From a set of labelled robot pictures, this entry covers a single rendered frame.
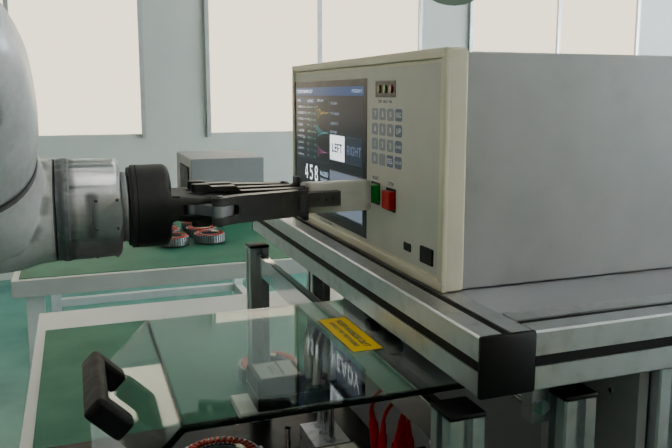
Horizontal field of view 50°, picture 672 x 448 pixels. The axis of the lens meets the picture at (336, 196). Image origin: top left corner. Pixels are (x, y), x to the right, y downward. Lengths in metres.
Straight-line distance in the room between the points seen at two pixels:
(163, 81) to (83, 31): 0.63
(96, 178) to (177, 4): 4.83
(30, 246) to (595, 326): 0.45
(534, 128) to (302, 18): 5.03
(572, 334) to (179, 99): 4.96
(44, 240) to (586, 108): 0.48
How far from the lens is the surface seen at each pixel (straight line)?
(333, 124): 0.84
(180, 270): 2.29
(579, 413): 0.62
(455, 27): 6.16
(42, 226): 0.63
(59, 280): 2.27
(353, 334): 0.66
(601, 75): 0.69
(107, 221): 0.63
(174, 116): 5.40
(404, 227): 0.68
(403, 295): 0.62
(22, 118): 0.53
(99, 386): 0.59
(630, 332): 0.59
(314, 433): 1.03
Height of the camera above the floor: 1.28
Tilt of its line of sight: 8 degrees down
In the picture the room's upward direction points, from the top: straight up
